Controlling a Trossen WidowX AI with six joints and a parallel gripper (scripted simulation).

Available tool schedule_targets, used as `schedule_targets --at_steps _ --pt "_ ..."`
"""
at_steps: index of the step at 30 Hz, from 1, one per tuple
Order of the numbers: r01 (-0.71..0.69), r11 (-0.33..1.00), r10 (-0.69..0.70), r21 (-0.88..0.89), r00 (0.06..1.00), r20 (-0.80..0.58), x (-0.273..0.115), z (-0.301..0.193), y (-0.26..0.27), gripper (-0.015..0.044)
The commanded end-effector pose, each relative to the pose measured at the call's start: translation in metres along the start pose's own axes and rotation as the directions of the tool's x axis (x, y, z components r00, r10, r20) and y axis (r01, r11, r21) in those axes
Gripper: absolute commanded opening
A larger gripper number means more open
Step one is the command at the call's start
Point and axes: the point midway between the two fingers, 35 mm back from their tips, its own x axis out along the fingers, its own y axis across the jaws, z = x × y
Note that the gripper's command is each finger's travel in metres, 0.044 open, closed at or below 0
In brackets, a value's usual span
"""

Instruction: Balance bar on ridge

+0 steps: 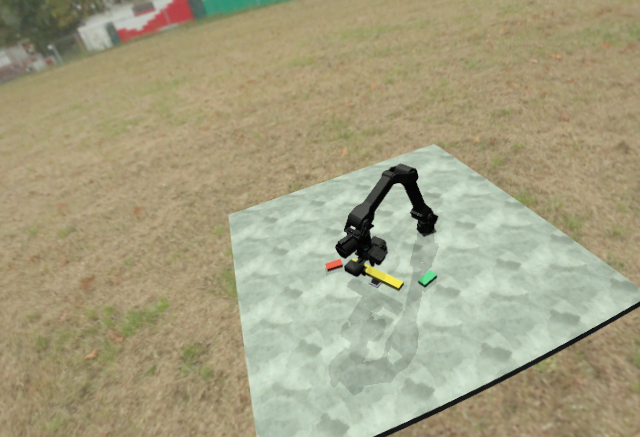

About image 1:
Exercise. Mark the red rectangular block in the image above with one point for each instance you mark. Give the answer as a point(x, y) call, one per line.
point(334, 265)

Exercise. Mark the green rectangular bar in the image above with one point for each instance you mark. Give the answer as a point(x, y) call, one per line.
point(427, 279)

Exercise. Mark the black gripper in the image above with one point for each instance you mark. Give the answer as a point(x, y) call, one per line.
point(356, 268)

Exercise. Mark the yellow bar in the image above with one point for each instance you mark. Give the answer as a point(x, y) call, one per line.
point(384, 278)

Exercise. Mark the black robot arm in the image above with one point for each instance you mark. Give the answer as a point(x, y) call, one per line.
point(362, 216)

